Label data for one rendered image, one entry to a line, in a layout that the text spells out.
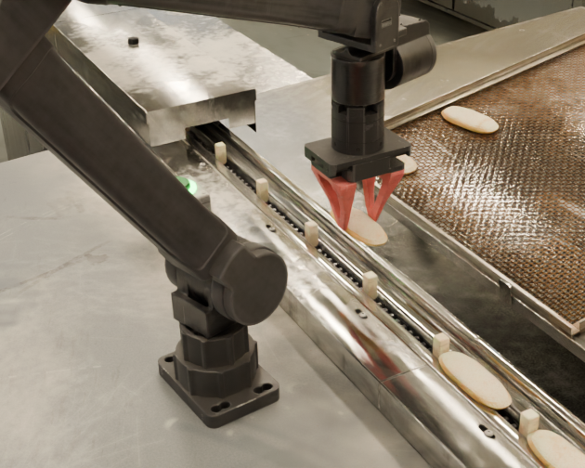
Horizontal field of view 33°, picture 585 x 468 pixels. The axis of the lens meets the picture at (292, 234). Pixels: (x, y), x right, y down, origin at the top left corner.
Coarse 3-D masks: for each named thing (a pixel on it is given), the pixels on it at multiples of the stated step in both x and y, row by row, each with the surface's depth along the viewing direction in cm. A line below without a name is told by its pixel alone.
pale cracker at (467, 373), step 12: (444, 360) 100; (456, 360) 100; (468, 360) 99; (456, 372) 98; (468, 372) 98; (480, 372) 98; (468, 384) 96; (480, 384) 96; (492, 384) 96; (480, 396) 95; (492, 396) 95; (504, 396) 95; (492, 408) 94; (504, 408) 94
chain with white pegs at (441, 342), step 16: (224, 144) 145; (224, 160) 146; (240, 176) 142; (256, 192) 135; (272, 208) 134; (368, 272) 113; (368, 288) 112; (384, 304) 112; (400, 320) 109; (416, 336) 107; (432, 352) 105; (528, 416) 90; (528, 432) 91
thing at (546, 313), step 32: (512, 64) 146; (576, 64) 145; (448, 96) 142; (448, 128) 136; (512, 128) 133; (544, 128) 131; (576, 128) 130; (544, 160) 125; (448, 192) 123; (544, 192) 119; (576, 192) 118; (416, 224) 119; (480, 224) 116; (512, 224) 115; (544, 224) 114; (576, 224) 113; (480, 256) 111; (512, 256) 110; (576, 256) 108; (512, 288) 104; (544, 288) 104
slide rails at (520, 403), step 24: (192, 144) 150; (240, 168) 142; (312, 216) 129; (336, 240) 123; (360, 264) 118; (384, 288) 113; (384, 312) 109; (408, 312) 109; (408, 336) 105; (432, 336) 105; (432, 360) 101; (480, 360) 101; (456, 384) 98; (504, 384) 97; (480, 408) 94; (528, 408) 94; (504, 432) 91
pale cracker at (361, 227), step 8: (352, 208) 114; (352, 216) 112; (360, 216) 112; (368, 216) 112; (352, 224) 110; (360, 224) 110; (368, 224) 110; (376, 224) 110; (352, 232) 110; (360, 232) 109; (368, 232) 109; (376, 232) 109; (384, 232) 109; (360, 240) 109; (368, 240) 108; (376, 240) 108; (384, 240) 108
